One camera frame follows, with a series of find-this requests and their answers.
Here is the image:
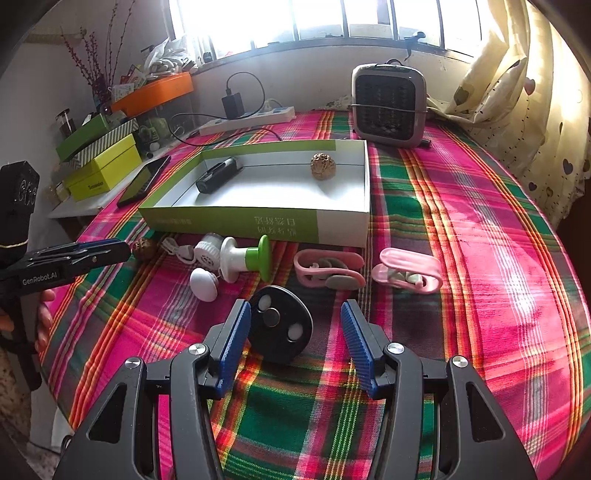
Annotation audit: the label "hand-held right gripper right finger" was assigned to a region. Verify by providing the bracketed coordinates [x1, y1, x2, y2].
[340, 299, 539, 480]

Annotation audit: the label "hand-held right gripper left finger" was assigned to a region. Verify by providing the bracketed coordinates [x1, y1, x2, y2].
[53, 299, 252, 480]

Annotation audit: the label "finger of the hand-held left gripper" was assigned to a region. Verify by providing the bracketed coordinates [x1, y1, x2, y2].
[28, 239, 131, 262]
[28, 253, 131, 276]

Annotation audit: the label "black round disc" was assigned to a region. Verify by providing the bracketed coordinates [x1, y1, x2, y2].
[247, 285, 315, 365]

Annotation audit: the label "white cable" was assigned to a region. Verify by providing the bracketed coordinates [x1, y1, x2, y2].
[159, 235, 197, 265]

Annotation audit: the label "white round ball gadget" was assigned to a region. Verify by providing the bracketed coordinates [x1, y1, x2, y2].
[189, 268, 221, 302]

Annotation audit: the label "white and green stamper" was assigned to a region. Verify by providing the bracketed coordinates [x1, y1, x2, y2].
[219, 234, 271, 283]

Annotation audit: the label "pink clip with green pad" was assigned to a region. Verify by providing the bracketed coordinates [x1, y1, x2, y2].
[294, 249, 366, 291]

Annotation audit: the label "green and white cardboard box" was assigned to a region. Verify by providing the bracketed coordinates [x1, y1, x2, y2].
[137, 138, 372, 245]

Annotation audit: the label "person's left hand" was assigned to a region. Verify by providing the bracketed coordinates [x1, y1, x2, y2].
[36, 291, 55, 352]

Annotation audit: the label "black smartphone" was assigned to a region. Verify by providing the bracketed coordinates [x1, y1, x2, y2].
[116, 155, 171, 208]

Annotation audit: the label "yellow-green shoe box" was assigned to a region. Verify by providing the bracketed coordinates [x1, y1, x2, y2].
[62, 134, 143, 201]

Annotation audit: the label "glass jar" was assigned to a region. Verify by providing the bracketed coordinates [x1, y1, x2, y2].
[55, 108, 77, 139]

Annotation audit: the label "green flat box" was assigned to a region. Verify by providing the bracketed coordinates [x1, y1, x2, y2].
[56, 113, 112, 162]

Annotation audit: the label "grey striped box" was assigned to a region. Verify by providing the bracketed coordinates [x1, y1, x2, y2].
[69, 117, 139, 162]

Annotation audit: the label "white round brush head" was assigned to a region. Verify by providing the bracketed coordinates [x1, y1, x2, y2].
[193, 233, 236, 269]

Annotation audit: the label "black rectangular charger device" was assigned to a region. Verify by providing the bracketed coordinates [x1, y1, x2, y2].
[195, 157, 244, 195]

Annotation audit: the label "dried flower branches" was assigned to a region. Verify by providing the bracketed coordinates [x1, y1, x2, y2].
[60, 0, 134, 107]

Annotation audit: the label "pink plaid tablecloth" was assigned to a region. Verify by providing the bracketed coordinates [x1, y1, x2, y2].
[39, 108, 585, 480]

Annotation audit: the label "orange tray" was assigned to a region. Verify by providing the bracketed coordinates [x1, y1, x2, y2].
[111, 71, 194, 118]

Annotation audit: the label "black power adapter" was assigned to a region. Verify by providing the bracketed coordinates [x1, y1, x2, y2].
[222, 92, 245, 118]

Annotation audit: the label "white plastic bag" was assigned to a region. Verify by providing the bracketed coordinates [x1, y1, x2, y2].
[139, 39, 195, 77]

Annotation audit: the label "white power strip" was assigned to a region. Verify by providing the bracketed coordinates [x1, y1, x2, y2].
[198, 105, 296, 137]

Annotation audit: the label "grey space heater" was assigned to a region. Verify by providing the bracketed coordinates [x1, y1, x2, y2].
[351, 62, 428, 148]

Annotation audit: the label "cream patterned curtain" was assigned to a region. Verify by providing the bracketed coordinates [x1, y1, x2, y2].
[443, 0, 591, 227]

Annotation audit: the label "black window handle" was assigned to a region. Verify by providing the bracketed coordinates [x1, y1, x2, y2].
[405, 31, 428, 57]

